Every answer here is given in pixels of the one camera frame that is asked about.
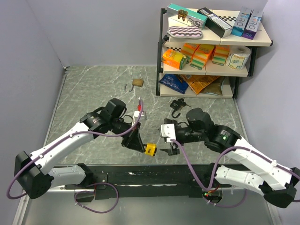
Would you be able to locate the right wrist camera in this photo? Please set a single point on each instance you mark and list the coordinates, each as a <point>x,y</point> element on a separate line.
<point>167,131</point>

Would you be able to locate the orange snack bag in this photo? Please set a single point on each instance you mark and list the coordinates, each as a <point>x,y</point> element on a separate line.
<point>198,82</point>

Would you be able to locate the orange carton box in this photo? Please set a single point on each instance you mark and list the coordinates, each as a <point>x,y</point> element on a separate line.
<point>174,59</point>

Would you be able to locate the left sponge pack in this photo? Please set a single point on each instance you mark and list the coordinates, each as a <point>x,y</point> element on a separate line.
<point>188,49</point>

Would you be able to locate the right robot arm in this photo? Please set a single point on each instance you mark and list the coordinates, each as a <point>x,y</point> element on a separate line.
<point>265,176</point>

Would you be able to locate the toilet paper roll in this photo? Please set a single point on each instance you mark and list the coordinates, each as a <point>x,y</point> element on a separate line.
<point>237,57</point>

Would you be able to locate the brown snack bag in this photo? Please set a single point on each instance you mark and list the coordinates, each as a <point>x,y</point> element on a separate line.
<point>215,88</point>

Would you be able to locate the sponge pack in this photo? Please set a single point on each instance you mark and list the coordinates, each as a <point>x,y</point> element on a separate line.
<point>220,54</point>
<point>201,56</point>
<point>188,49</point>

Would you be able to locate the yellow padlock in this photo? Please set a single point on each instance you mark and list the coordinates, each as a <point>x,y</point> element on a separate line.
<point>151,149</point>

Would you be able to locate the black padlock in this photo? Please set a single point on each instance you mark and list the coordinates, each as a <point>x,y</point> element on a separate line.
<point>177,105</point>

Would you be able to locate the purple toothpaste box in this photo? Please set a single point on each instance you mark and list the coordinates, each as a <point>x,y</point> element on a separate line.
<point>253,24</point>

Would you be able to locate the right sponge pack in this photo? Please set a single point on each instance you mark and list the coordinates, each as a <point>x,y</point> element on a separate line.
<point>220,54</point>

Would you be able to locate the blue snack bag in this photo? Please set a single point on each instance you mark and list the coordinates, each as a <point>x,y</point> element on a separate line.
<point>173,82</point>

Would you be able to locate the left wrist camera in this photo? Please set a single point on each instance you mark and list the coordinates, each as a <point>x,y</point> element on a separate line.
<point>140,114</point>

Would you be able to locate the teal toothpaste box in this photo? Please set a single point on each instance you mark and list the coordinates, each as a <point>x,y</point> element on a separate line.
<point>186,16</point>

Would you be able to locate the black and beige shelf rack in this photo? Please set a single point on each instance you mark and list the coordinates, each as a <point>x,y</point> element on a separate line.
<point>232,77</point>

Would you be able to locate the middle sponge pack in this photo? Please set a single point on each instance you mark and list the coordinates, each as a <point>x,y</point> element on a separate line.
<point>201,56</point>

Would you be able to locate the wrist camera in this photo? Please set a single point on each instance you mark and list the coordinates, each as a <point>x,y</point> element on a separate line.
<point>167,131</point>
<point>140,114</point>

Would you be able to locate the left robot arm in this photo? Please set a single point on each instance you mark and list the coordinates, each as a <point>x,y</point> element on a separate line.
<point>36,172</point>

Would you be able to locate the blue toothpaste box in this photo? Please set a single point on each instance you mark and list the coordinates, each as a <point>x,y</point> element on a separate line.
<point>241,21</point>

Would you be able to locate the brass padlock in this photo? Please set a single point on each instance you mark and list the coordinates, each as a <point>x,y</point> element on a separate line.
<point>137,82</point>

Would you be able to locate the pink striped sleep mask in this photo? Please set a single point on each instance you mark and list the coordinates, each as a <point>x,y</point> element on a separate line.
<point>189,32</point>

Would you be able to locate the black and white box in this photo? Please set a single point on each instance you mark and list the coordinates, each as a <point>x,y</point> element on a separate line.
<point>219,26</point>

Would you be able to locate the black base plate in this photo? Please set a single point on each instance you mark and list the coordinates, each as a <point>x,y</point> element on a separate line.
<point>141,181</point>

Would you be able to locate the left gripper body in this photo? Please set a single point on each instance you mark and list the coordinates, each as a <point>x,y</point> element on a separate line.
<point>119,126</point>

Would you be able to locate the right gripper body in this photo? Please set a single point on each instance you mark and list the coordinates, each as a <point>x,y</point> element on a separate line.
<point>186,135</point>

